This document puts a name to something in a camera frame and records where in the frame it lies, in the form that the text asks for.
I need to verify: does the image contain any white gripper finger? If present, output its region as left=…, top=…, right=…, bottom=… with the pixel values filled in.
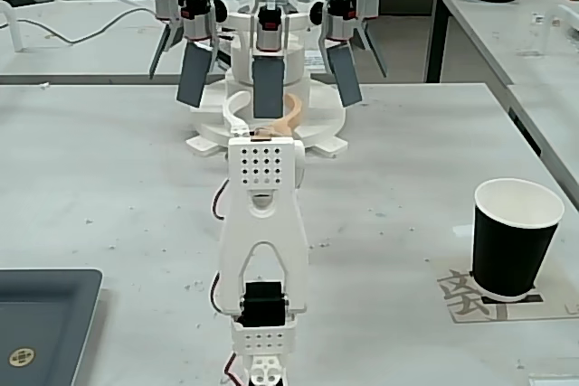
left=222, top=90, right=253, bottom=138

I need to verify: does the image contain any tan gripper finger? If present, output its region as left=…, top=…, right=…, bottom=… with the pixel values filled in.
left=252, top=92, right=306, bottom=139

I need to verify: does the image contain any black paper cup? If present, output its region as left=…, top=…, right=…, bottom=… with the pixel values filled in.
left=469, top=178, right=566, bottom=304

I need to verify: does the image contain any small printed label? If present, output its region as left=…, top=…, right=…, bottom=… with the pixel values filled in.
left=303, top=50, right=328, bottom=74

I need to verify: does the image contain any printed paper mat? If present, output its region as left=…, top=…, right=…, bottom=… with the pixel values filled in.
left=424, top=255, right=579, bottom=326

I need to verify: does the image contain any white carousel machine stand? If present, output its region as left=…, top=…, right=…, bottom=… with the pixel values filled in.
left=185, top=9, right=350, bottom=159

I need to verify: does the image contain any valve unit with grey paddle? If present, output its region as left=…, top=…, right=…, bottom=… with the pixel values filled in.
left=175, top=0, right=228, bottom=110
left=309, top=0, right=365, bottom=108
left=251, top=0, right=290, bottom=120

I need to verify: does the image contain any valve unit with dark paddle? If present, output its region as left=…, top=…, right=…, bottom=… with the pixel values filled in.
left=148, top=0, right=185, bottom=81
left=334, top=0, right=389, bottom=80

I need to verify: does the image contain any dark metal table leg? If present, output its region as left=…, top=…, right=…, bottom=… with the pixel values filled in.
left=424, top=0, right=454, bottom=85

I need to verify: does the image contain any white plastic stand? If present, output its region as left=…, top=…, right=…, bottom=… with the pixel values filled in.
left=0, top=0, right=26, bottom=53

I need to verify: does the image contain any grey plastic tray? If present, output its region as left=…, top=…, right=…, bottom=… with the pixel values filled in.
left=0, top=268, right=105, bottom=386

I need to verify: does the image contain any red black arm cable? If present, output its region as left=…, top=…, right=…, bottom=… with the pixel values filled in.
left=208, top=269, right=223, bottom=313
left=222, top=351, right=243, bottom=386
left=211, top=174, right=229, bottom=218

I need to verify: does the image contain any grey cable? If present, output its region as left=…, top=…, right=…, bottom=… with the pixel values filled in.
left=19, top=7, right=159, bottom=46

